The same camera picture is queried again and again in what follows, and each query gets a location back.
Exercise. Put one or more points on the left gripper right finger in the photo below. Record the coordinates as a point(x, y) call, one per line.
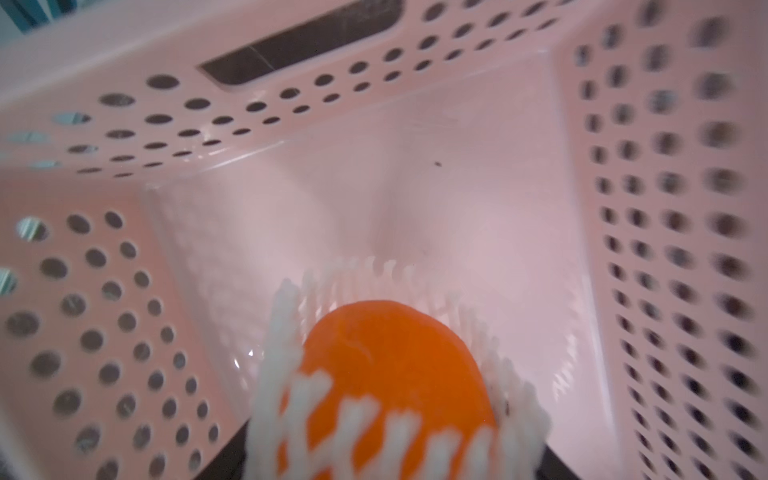
point(552, 467)

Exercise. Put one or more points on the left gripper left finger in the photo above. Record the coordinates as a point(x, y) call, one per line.
point(229, 463)

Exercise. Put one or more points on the pink plastic basket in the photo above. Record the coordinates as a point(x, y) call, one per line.
point(590, 177)

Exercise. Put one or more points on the netted orange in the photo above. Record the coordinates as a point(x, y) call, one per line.
point(383, 391)

